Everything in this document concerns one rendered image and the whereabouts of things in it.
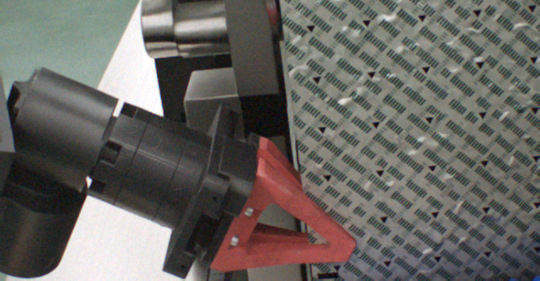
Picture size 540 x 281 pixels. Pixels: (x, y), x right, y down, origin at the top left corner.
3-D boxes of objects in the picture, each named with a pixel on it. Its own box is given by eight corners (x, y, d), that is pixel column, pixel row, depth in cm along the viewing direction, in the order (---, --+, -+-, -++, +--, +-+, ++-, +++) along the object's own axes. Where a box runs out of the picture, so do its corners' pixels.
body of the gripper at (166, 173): (191, 287, 59) (64, 235, 59) (208, 201, 69) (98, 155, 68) (239, 190, 57) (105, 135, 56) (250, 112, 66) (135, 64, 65)
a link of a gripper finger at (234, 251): (327, 317, 63) (175, 257, 62) (326, 255, 69) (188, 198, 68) (380, 223, 60) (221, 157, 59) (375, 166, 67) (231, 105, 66)
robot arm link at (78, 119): (1, 96, 57) (33, 40, 62) (-28, 187, 61) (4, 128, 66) (121, 147, 58) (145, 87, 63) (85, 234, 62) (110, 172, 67)
